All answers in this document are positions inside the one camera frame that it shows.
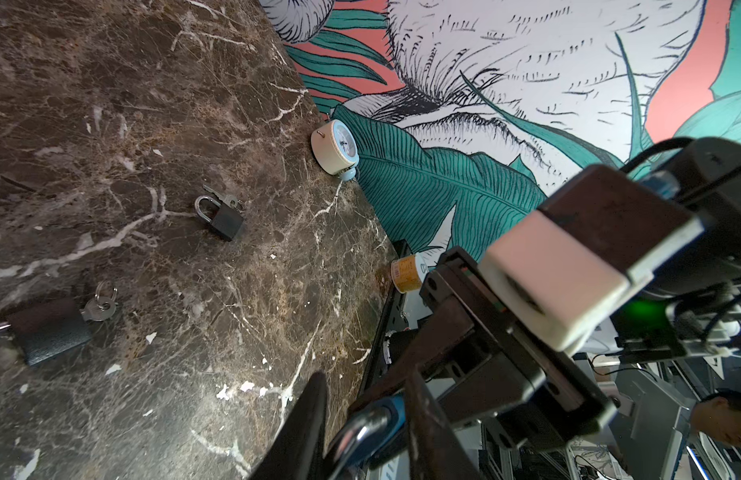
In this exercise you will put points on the tape roll beige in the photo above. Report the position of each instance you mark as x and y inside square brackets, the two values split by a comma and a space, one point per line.
[408, 273]

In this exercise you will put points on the small alarm clock teal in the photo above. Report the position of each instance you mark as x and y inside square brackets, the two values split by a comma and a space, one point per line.
[336, 150]

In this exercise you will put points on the blue padlock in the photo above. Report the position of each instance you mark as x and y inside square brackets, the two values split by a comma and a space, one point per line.
[364, 434]

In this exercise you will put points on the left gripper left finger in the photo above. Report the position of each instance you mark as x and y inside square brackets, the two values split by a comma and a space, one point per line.
[298, 451]

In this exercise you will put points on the black padlock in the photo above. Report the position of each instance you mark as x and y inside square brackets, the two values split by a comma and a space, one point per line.
[227, 221]
[45, 331]

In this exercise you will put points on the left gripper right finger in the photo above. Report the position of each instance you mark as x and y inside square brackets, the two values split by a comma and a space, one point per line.
[433, 449]

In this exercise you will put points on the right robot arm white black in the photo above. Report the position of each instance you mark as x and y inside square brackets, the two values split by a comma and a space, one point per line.
[704, 177]

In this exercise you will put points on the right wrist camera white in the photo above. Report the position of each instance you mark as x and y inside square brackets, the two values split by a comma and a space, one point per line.
[583, 253]

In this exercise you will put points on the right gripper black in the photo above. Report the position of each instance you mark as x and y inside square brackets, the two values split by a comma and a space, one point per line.
[503, 375]

